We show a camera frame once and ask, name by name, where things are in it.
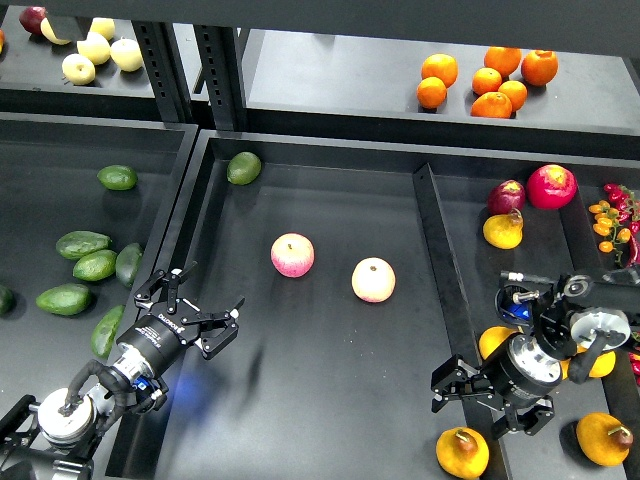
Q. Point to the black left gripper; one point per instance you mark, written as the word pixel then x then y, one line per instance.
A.
pixel 169 325

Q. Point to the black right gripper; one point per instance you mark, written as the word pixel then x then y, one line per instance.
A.
pixel 515 381

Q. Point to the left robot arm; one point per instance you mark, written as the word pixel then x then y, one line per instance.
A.
pixel 57 438

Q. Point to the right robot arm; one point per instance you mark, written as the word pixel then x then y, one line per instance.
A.
pixel 565 325

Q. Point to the dark avocado beside cluster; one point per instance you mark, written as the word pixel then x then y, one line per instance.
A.
pixel 127 264

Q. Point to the green avocado lower cluster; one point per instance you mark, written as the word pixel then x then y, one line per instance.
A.
pixel 65 300

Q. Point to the green avocado at tray corner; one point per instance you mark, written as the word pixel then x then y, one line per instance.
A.
pixel 243 168

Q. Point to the dark avocado at left edge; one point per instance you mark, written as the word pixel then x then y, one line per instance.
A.
pixel 7 299

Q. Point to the pale yellow pear right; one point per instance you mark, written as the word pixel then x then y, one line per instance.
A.
pixel 127 55

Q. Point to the pale yellow pear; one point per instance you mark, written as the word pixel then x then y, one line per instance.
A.
pixel 127 55
pixel 95 48
pixel 104 27
pixel 78 69

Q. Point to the pale yellow pear front left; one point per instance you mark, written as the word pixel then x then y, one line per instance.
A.
pixel 78 69

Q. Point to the pale yellow pear middle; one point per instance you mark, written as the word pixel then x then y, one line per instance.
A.
pixel 95 48

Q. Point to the pale yellow pear back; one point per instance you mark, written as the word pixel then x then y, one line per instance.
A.
pixel 104 27

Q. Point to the pale yellow pear partly hidden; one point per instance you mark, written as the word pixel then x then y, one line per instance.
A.
pixel 49 34

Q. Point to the black tray divider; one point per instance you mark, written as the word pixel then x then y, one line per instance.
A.
pixel 455 308

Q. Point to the pink apple left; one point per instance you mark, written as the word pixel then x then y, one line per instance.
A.
pixel 292 255

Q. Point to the black left tray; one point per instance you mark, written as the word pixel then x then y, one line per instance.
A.
pixel 49 187

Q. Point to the black tray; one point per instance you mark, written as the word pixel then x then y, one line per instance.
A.
pixel 319 384
pixel 49 187

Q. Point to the black centre tray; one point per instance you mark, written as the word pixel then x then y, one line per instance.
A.
pixel 319 384

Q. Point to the pale pink apple right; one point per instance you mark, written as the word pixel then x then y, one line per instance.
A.
pixel 373 280

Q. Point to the red chili pepper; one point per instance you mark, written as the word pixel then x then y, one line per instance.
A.
pixel 633 252

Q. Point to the dark red apple right tray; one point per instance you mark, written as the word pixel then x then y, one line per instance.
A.
pixel 506 196

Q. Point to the orange cherry tomato bunch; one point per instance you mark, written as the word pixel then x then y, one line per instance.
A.
pixel 612 226

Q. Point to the red cherry tomato bunch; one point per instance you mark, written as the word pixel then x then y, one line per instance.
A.
pixel 623 206

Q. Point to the black shelf upright posts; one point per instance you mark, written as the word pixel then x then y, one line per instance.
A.
pixel 195 72

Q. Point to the orange bottom front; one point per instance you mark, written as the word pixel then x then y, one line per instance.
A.
pixel 492 105

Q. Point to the orange right small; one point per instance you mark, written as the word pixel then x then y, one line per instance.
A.
pixel 516 91

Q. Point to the orange lower left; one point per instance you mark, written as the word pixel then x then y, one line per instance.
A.
pixel 431 92

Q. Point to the dark red apple on shelf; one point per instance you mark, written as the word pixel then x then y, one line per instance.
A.
pixel 31 18

